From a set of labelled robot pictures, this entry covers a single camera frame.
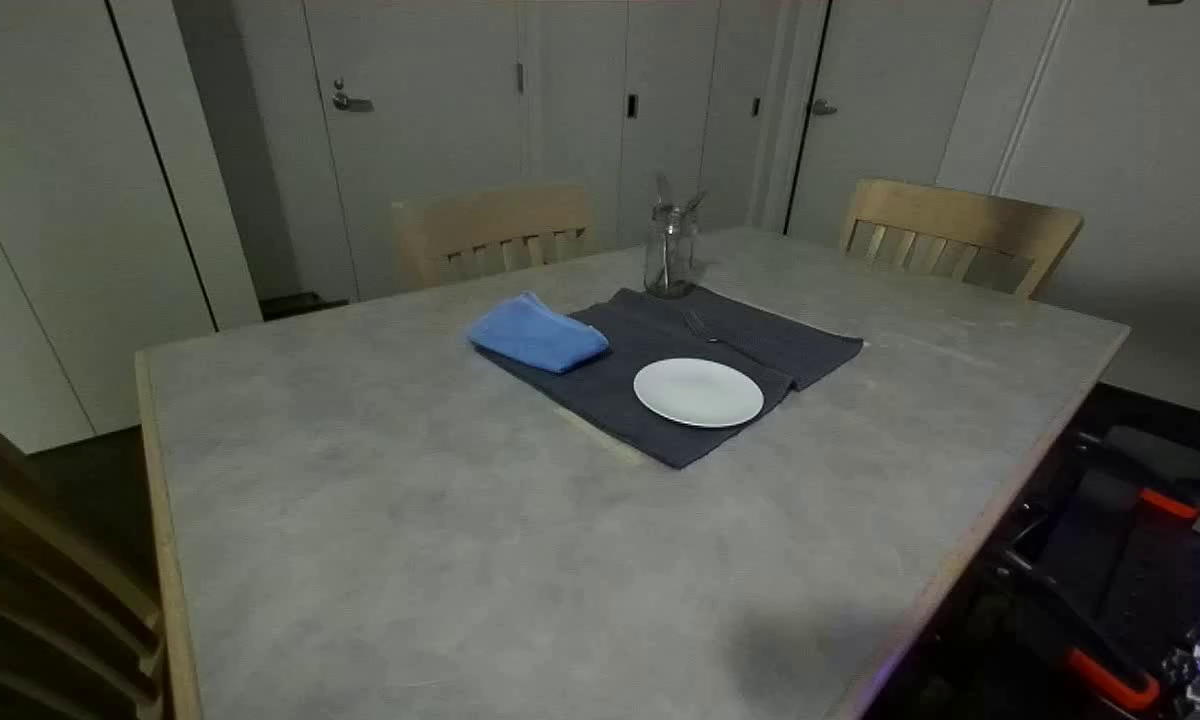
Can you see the blue cloth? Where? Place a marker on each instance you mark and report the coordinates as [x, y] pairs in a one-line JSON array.
[[533, 334]]

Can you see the white round plate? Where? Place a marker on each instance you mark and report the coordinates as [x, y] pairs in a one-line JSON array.
[[698, 395]]

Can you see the clear glass bottle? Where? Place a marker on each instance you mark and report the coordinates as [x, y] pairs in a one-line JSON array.
[[669, 249]]

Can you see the dark grey cloth placemat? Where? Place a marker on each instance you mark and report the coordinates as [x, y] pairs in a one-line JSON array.
[[779, 354]]

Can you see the wooden chair far left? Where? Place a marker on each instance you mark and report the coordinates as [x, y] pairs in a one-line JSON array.
[[487, 232]]

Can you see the wooden chair far right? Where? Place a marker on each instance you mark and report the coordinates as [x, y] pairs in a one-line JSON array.
[[964, 237]]

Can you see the black orange clamp near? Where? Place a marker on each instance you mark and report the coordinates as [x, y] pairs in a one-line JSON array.
[[1089, 655]]

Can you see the black orange clamp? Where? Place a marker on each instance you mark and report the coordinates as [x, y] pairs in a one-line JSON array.
[[1089, 655], [1151, 487]]

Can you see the black orange clamp far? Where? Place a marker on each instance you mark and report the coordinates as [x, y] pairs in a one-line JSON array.
[[1151, 487]]

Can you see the wooden chair near corner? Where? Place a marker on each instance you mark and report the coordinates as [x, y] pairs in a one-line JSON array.
[[83, 639]]

